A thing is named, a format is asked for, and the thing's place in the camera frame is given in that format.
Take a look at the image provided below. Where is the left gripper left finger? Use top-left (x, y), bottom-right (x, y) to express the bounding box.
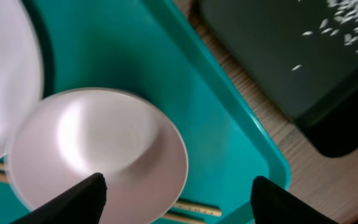
top-left (12, 172), bottom-right (107, 224)

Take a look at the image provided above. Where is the black rectangular tray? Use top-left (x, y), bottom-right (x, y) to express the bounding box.
top-left (198, 0), bottom-right (358, 157)

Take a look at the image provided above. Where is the pile of white rice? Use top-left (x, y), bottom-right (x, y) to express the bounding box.
top-left (281, 0), bottom-right (358, 76)

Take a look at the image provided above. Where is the wooden chopstick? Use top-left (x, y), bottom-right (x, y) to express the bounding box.
top-left (0, 173), bottom-right (206, 224)
top-left (0, 162), bottom-right (223, 217)

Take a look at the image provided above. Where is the large white round plate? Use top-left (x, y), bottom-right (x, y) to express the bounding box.
top-left (0, 0), bottom-right (44, 158)

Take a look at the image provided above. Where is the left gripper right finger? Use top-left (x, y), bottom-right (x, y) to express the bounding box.
top-left (250, 176), bottom-right (336, 224)

